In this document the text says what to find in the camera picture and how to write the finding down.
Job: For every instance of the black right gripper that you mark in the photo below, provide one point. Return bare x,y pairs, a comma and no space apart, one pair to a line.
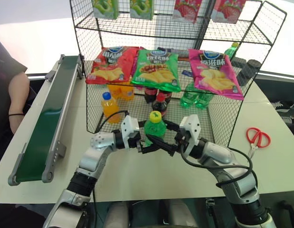
179,141

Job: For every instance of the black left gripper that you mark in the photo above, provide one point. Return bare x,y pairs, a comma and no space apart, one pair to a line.
134,141

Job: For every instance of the green bottle with yellow cap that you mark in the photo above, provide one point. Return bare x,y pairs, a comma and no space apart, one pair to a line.
155,128
230,51

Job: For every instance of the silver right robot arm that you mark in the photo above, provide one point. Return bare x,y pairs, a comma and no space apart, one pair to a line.
216,152

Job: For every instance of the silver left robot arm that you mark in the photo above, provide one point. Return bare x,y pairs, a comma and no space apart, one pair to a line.
99,142

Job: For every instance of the green conveyor belt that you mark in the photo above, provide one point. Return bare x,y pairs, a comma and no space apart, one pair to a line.
47,123

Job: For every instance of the cola bottle red cap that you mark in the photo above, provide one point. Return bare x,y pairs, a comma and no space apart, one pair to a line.
160,104

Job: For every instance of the green soda bottle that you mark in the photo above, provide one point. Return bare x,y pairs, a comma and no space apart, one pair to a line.
204,101
188,97

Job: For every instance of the orange soda bottle blue cap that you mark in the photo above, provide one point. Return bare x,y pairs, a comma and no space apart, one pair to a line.
109,108

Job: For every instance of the small blue packet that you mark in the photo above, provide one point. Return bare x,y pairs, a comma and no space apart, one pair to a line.
187,73

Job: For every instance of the green chip bag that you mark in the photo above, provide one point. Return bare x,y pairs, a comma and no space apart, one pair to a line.
156,71

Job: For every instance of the red chip bag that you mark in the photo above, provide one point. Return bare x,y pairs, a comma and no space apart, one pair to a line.
111,69

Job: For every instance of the pink chip bag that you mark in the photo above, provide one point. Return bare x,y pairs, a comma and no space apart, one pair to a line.
213,73

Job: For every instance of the dark blue snack bag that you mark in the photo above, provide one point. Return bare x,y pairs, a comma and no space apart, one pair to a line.
175,51

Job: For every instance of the black cylindrical can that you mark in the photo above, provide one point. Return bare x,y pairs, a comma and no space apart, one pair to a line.
238,65
249,71

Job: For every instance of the black and white sneaker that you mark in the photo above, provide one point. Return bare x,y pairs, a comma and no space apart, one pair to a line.
283,105

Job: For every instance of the red strawberry drink carton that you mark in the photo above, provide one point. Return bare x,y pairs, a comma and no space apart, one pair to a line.
186,10

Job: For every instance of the green drink carton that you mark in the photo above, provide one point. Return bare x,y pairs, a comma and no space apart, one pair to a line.
141,9

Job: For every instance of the black wristband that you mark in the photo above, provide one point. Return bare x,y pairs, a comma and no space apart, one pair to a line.
16,114

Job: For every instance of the green hanging snack packets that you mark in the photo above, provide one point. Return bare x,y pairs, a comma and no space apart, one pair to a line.
105,8

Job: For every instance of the pink hanging snack packets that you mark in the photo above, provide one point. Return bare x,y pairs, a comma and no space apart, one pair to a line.
229,10

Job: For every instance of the person black shirt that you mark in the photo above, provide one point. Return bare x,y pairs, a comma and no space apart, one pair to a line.
4,66

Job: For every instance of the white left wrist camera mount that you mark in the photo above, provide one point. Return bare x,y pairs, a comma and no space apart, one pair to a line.
128,124

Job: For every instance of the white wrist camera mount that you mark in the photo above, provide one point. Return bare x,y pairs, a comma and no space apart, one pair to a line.
128,124
192,128

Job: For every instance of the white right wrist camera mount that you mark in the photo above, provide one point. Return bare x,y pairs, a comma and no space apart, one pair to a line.
192,128

